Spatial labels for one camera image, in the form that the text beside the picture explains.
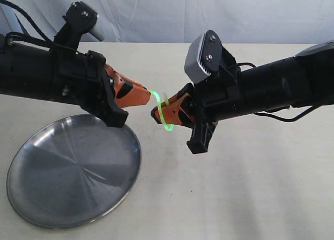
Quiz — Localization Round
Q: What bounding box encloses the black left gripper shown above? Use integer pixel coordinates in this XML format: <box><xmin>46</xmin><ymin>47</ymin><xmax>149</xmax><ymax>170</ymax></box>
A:
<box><xmin>52</xmin><ymin>50</ymin><xmax>151</xmax><ymax>127</ymax></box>

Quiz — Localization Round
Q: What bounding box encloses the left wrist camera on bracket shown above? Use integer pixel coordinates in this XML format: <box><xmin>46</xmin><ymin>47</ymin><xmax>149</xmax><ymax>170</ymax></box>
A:
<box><xmin>53</xmin><ymin>1</ymin><xmax>105</xmax><ymax>50</ymax></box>

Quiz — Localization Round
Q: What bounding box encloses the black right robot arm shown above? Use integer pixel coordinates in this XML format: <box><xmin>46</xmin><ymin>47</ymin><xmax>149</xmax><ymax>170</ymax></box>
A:
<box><xmin>151</xmin><ymin>39</ymin><xmax>333</xmax><ymax>154</ymax></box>

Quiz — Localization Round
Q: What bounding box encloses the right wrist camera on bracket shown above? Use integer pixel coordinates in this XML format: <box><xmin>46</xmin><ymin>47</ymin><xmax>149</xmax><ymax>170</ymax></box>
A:
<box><xmin>184</xmin><ymin>30</ymin><xmax>223</xmax><ymax>84</ymax></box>

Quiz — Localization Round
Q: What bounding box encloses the round stainless steel plate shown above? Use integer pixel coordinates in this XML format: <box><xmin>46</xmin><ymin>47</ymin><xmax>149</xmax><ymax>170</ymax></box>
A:
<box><xmin>6</xmin><ymin>114</ymin><xmax>141</xmax><ymax>229</ymax></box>

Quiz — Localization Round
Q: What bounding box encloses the thin green glow stick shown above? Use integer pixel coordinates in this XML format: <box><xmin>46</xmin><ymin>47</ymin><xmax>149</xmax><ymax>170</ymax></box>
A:
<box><xmin>148</xmin><ymin>90</ymin><xmax>174</xmax><ymax>131</ymax></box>

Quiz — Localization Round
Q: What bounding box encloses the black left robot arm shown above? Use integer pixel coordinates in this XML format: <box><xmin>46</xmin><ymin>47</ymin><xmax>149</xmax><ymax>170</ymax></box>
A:
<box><xmin>1</xmin><ymin>34</ymin><xmax>150</xmax><ymax>127</ymax></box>

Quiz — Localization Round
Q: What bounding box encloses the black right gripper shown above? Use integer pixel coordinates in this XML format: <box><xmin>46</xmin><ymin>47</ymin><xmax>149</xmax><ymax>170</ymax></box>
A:
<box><xmin>162</xmin><ymin>48</ymin><xmax>242</xmax><ymax>154</ymax></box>

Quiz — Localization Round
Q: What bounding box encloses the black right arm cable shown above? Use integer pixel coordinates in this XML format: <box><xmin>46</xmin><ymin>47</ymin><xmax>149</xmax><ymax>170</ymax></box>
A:
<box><xmin>238</xmin><ymin>62</ymin><xmax>318</xmax><ymax>123</ymax></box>

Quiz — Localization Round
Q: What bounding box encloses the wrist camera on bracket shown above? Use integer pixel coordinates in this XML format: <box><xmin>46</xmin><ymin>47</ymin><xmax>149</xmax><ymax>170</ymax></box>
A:
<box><xmin>184</xmin><ymin>30</ymin><xmax>223</xmax><ymax>84</ymax></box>
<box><xmin>53</xmin><ymin>1</ymin><xmax>105</xmax><ymax>50</ymax></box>

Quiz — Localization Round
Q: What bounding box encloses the white backdrop cloth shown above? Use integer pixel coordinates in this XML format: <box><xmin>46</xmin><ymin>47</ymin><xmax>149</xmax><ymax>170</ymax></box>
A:
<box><xmin>9</xmin><ymin>0</ymin><xmax>333</xmax><ymax>44</ymax></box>

